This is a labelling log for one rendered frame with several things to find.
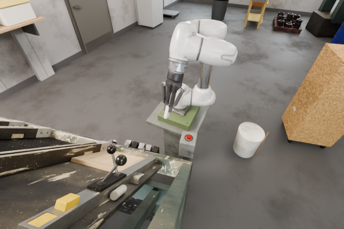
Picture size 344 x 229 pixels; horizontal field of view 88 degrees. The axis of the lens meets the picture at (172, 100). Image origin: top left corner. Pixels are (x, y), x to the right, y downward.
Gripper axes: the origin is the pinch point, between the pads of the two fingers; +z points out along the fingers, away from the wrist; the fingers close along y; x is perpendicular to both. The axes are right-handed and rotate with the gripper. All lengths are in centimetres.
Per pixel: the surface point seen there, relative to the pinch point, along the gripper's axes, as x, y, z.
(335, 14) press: 571, 167, -183
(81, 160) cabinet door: -21, -32, 34
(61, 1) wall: 177, -346, -57
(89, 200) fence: -47.2, 2.6, 13.7
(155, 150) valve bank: 40, -20, 54
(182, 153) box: 44, 2, 49
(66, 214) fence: -55, 4, 10
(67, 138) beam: 6, -81, 55
